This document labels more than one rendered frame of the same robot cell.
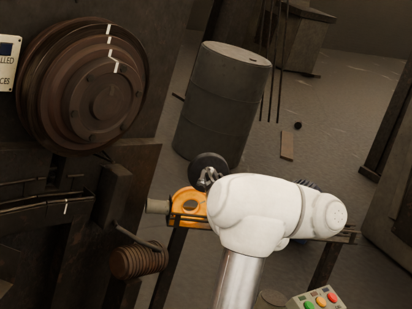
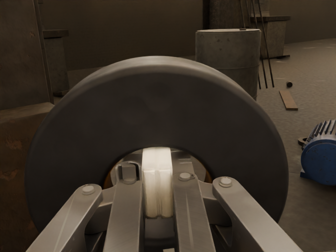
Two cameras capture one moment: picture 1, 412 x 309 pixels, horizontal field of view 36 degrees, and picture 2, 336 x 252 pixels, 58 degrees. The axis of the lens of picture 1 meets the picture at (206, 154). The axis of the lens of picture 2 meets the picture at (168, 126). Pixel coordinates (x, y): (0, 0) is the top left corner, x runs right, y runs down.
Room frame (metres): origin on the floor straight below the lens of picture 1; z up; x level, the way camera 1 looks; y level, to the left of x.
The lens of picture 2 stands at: (2.01, -0.07, 0.99)
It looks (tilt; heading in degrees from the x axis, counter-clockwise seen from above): 20 degrees down; 13
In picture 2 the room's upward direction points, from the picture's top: 2 degrees counter-clockwise
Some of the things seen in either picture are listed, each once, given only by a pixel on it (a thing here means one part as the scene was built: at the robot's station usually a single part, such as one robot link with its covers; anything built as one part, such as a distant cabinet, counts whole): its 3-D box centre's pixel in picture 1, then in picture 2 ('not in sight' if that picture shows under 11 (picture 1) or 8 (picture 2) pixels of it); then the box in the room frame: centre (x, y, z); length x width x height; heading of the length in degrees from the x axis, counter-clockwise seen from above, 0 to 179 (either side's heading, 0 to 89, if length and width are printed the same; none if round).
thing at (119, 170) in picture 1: (111, 196); not in sight; (2.18, 0.30, 0.68); 0.11 x 0.08 x 0.24; 50
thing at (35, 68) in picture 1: (87, 89); not in sight; (1.99, 0.44, 1.11); 0.47 x 0.06 x 0.47; 140
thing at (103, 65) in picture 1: (103, 100); not in sight; (1.93, 0.36, 1.11); 0.28 x 0.06 x 0.28; 140
